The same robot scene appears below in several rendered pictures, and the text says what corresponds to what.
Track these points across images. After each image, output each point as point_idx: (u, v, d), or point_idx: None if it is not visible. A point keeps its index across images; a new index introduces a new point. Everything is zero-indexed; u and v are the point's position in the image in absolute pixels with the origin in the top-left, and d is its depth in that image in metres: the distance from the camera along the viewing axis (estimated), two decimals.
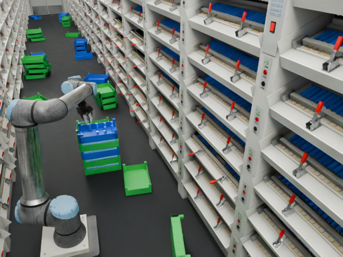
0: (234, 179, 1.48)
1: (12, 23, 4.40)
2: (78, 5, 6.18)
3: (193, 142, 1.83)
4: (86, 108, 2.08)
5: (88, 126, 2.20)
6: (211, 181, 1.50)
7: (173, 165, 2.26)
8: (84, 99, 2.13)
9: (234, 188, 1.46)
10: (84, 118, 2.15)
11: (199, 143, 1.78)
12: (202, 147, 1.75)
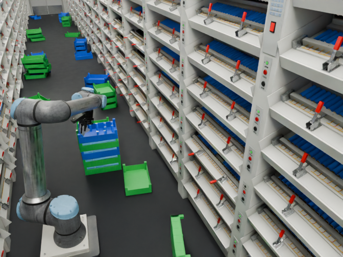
0: (234, 179, 1.48)
1: (12, 23, 4.40)
2: (78, 5, 6.18)
3: (193, 142, 1.83)
4: (73, 117, 2.14)
5: (225, 160, 1.61)
6: (211, 181, 1.50)
7: (173, 165, 2.26)
8: None
9: (234, 188, 1.46)
10: (79, 126, 2.21)
11: (199, 143, 1.78)
12: (202, 147, 1.75)
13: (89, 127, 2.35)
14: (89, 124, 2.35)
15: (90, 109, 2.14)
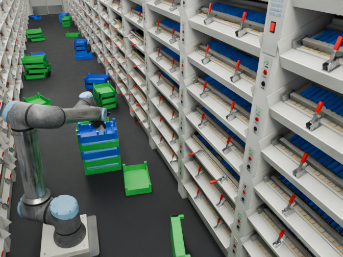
0: (234, 179, 1.48)
1: (12, 23, 4.40)
2: (78, 5, 6.18)
3: (193, 142, 1.83)
4: (107, 112, 2.20)
5: (225, 160, 1.61)
6: (211, 181, 1.50)
7: (173, 165, 2.26)
8: None
9: (234, 188, 1.46)
10: (104, 126, 2.22)
11: (199, 143, 1.78)
12: (202, 147, 1.75)
13: (89, 127, 2.35)
14: (89, 124, 2.35)
15: None
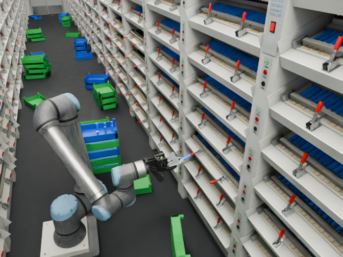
0: (234, 179, 1.48)
1: (12, 23, 4.40)
2: (78, 5, 6.18)
3: (193, 142, 1.83)
4: None
5: (225, 160, 1.61)
6: (211, 181, 1.50)
7: None
8: (148, 173, 1.48)
9: (234, 188, 1.46)
10: None
11: (199, 143, 1.78)
12: (202, 147, 1.75)
13: (184, 158, 1.53)
14: None
15: (145, 173, 1.42)
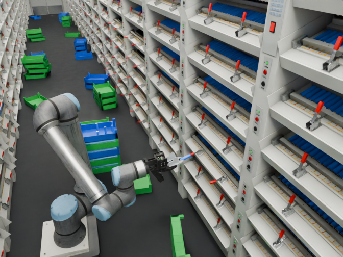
0: (234, 179, 1.48)
1: (12, 23, 4.40)
2: (78, 5, 6.18)
3: (193, 142, 1.83)
4: None
5: (225, 160, 1.61)
6: (211, 181, 1.50)
7: None
8: (148, 173, 1.48)
9: (234, 188, 1.46)
10: None
11: (199, 143, 1.78)
12: (202, 147, 1.75)
13: None
14: (218, 158, 1.65)
15: (145, 173, 1.42)
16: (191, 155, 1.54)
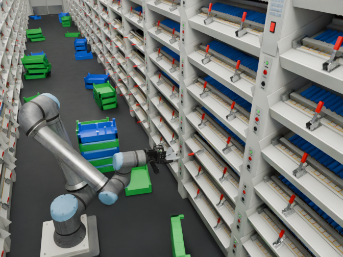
0: (237, 177, 1.49)
1: (12, 23, 4.40)
2: (78, 5, 6.18)
3: (194, 140, 1.84)
4: None
5: None
6: (225, 168, 1.50)
7: (173, 165, 2.26)
8: (146, 163, 1.60)
9: (237, 186, 1.46)
10: None
11: (200, 142, 1.78)
12: (204, 146, 1.75)
13: None
14: (220, 156, 1.65)
15: (144, 161, 1.54)
16: None
